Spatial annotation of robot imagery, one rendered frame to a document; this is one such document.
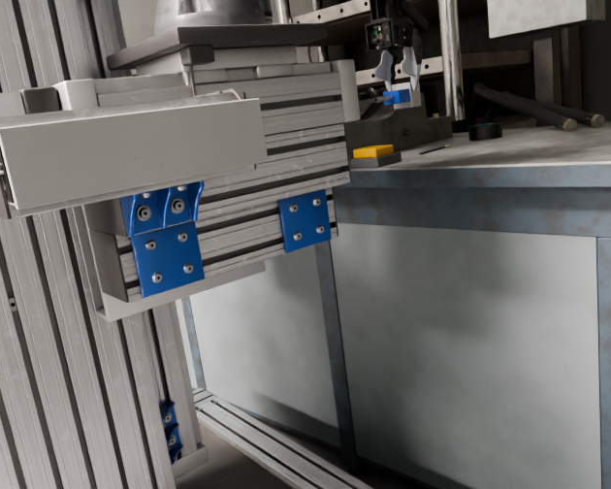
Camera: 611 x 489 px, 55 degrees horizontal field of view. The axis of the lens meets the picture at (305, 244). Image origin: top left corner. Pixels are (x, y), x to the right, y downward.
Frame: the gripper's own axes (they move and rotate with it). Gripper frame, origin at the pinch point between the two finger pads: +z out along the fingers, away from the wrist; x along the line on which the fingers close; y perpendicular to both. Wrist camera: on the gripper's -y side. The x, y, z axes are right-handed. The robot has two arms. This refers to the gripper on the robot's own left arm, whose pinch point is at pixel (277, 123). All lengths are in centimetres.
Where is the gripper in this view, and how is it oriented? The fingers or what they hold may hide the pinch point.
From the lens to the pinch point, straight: 147.2
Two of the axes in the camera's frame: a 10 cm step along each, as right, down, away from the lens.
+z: 1.3, 9.7, 2.2
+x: 7.1, 0.7, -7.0
